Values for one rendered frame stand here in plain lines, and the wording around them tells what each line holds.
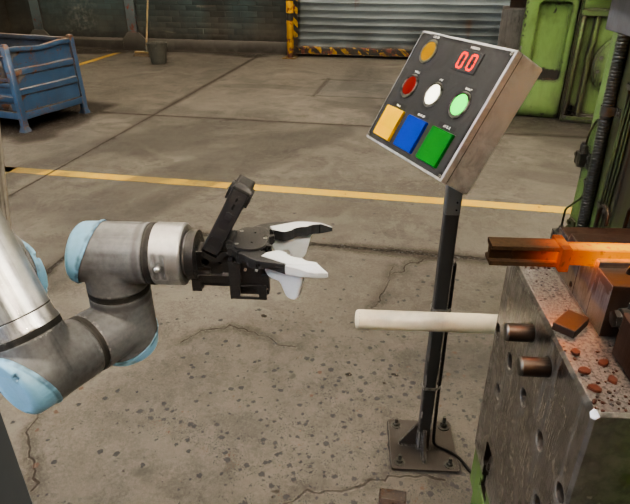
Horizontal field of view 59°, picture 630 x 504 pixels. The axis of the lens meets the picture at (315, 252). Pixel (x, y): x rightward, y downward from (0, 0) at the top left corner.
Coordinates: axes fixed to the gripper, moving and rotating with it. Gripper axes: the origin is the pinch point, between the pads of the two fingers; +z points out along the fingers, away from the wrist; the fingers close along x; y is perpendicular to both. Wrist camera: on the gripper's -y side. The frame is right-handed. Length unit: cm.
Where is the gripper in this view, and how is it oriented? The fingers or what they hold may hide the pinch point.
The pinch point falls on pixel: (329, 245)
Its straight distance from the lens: 78.1
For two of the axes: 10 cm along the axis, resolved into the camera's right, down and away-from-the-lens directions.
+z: 10.0, 0.3, -0.5
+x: -0.6, 4.7, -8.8
